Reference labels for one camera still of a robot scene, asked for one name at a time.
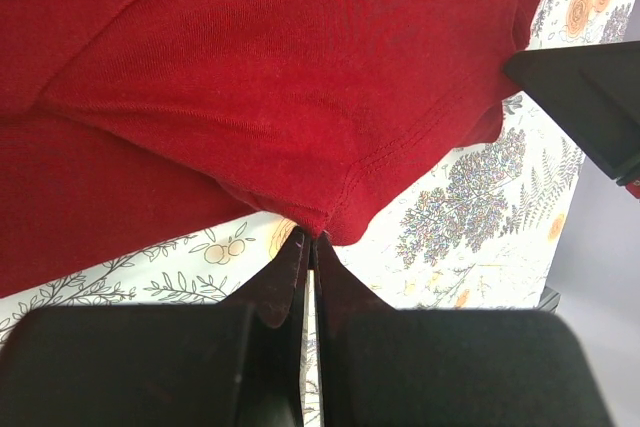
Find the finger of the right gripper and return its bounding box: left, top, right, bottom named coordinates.
left=503, top=41, right=640, bottom=197

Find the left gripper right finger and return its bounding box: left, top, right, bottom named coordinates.
left=312, top=238, right=600, bottom=426

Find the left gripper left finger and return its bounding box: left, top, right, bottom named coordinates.
left=1, top=229, right=308, bottom=426

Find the red t shirt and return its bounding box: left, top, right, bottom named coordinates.
left=1, top=0, right=540, bottom=295

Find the floral table cloth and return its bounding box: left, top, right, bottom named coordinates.
left=1, top=0, right=634, bottom=426

